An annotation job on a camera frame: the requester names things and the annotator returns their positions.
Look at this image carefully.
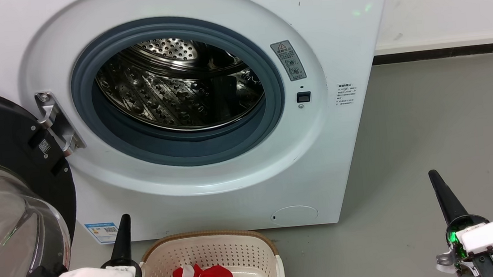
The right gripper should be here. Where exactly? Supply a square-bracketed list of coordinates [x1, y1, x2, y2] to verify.
[427, 164, 493, 277]

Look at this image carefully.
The cream plastic laundry basket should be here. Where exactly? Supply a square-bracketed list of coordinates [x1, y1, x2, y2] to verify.
[136, 224, 285, 277]

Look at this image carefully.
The stainless steel washing machine drum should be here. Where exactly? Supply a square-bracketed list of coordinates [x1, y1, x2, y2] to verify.
[92, 29, 268, 140]

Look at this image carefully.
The black round washer door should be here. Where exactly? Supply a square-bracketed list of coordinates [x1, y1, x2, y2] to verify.
[0, 76, 84, 277]

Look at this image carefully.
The blue energy label sticker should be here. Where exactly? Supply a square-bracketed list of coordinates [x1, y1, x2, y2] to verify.
[84, 221, 120, 246]

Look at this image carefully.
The grey rubber door gasket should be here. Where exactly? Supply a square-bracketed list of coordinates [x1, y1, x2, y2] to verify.
[65, 5, 291, 177]

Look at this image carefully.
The white front-load washing machine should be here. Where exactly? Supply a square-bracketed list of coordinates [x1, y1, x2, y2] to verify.
[0, 0, 415, 256]

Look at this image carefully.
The silver door hinge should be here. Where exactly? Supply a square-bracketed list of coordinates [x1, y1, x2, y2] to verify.
[34, 88, 87, 159]

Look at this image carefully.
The white and black baseboard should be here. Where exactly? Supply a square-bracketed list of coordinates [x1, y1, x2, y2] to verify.
[371, 31, 493, 66]

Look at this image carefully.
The round filter cover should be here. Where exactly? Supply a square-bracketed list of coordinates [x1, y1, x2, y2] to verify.
[270, 204, 320, 227]

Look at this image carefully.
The grey warning sticker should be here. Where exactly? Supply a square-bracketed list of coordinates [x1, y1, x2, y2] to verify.
[270, 39, 307, 83]

